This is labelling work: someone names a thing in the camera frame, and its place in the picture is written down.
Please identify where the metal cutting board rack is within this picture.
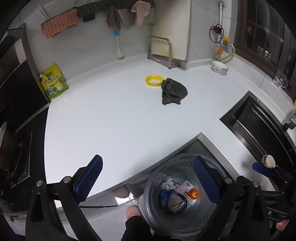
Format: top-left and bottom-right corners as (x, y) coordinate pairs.
(147, 35), (181, 69)

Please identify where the white patterned ceramic bowl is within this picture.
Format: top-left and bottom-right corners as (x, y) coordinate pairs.
(211, 60), (230, 76)

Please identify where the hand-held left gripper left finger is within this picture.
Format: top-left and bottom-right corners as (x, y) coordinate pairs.
(25, 154), (103, 241)

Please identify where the person's leg in black trousers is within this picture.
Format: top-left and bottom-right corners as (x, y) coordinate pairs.
(120, 214), (154, 241)

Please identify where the white tissue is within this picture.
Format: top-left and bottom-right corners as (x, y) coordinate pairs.
(161, 175), (177, 189)

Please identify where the black wall rail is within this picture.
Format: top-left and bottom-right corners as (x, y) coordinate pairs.
(76, 0), (158, 22)

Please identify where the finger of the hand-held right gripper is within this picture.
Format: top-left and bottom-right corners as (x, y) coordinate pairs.
(252, 162), (293, 183)

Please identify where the small white cup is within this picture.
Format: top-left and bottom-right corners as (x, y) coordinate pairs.
(262, 154), (276, 168)

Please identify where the cream cutting board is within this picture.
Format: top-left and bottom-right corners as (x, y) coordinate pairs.
(152, 0), (192, 64)

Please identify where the pink slipper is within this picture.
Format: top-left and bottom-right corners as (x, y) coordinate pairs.
(112, 186), (130, 199)
(126, 206), (141, 222)

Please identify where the brown hanging cloth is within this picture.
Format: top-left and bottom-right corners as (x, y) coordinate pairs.
(106, 6), (122, 30)

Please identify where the metal gas pipe with valves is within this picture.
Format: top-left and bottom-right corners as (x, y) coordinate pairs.
(209, 1), (232, 61)

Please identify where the red and white snack packet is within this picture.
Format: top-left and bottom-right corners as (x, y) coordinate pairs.
(168, 191), (188, 215)

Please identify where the dark framed window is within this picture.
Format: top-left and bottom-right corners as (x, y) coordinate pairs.
(237, 0), (296, 77)

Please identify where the sink faucet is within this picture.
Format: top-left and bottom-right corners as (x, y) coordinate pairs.
(282, 111), (296, 130)

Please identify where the black gas cooktop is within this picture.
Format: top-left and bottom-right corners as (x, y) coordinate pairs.
(0, 103), (50, 188)

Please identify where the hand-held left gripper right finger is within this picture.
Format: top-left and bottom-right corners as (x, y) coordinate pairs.
(193, 156), (271, 241)

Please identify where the yellow gas hose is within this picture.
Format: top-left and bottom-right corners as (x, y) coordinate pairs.
(217, 44), (236, 62)

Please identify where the orange sponge cloth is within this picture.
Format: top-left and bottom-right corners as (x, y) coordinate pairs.
(41, 9), (80, 39)

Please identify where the yellow oval plastic ring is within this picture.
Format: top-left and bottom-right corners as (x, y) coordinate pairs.
(145, 75), (165, 88)

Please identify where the person's right hand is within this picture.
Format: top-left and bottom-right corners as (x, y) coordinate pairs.
(275, 220), (290, 232)

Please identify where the pink hanging cloth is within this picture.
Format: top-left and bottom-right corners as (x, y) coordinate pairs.
(131, 0), (152, 26)

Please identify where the dark kitchen sink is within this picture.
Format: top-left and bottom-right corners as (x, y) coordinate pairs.
(220, 91), (296, 169)

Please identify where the bundle of white sticks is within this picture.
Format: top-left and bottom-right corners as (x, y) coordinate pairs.
(35, 5), (50, 22)

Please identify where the yellow seasoning pouch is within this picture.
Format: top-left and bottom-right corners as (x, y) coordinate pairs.
(38, 64), (68, 102)

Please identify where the black range hood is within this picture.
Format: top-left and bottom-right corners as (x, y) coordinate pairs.
(0, 23), (50, 130)

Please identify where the dark grey rag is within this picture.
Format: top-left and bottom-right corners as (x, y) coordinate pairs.
(161, 78), (188, 106)

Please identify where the blue strap bag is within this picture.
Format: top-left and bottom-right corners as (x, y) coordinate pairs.
(158, 189), (176, 210)

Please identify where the white bottle brush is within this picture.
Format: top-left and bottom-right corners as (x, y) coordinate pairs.
(113, 30), (124, 59)

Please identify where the grey mesh waste basket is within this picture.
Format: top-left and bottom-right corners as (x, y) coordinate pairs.
(137, 153), (228, 234)

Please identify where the clear glass mug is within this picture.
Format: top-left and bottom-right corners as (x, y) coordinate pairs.
(273, 70), (289, 88)

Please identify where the white kitchen cabinet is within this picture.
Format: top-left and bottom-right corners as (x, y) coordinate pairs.
(53, 183), (139, 223)

